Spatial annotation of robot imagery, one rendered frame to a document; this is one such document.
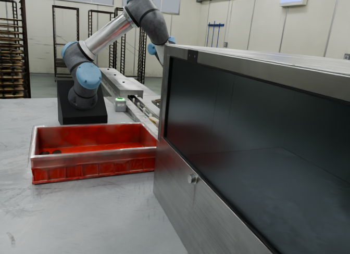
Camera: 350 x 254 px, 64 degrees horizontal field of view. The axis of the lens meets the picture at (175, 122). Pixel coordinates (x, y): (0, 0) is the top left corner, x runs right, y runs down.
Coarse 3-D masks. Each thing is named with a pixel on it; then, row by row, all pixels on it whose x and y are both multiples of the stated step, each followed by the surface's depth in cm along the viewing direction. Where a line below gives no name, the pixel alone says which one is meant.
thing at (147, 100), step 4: (136, 96) 236; (144, 96) 239; (148, 96) 241; (152, 96) 242; (156, 96) 243; (160, 96) 245; (112, 100) 215; (144, 100) 224; (148, 100) 225; (136, 104) 210; (148, 104) 214; (152, 104) 215; (152, 108) 203; (156, 108) 204; (124, 112) 186; (156, 112) 193
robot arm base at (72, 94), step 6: (72, 90) 145; (72, 96) 145; (78, 96) 143; (96, 96) 151; (72, 102) 146; (78, 102) 145; (84, 102) 145; (90, 102) 147; (96, 102) 153; (78, 108) 148; (84, 108) 148; (90, 108) 151
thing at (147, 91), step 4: (132, 80) 318; (104, 84) 278; (136, 84) 294; (140, 84) 296; (104, 88) 278; (144, 88) 276; (148, 88) 278; (104, 92) 279; (108, 92) 255; (144, 92) 258; (148, 92) 260; (152, 92) 262; (104, 96) 280; (108, 96) 258; (112, 96) 230
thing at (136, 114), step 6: (102, 78) 289; (108, 84) 255; (126, 102) 196; (132, 108) 181; (132, 114) 173; (138, 114) 169; (138, 120) 161; (144, 120) 158; (150, 126) 148; (156, 132) 141
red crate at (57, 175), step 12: (108, 144) 130; (120, 144) 131; (132, 144) 133; (36, 168) 91; (60, 168) 94; (72, 168) 96; (84, 168) 98; (96, 168) 100; (108, 168) 101; (120, 168) 103; (132, 168) 105; (144, 168) 107; (36, 180) 93; (48, 180) 94; (60, 180) 95; (72, 180) 97
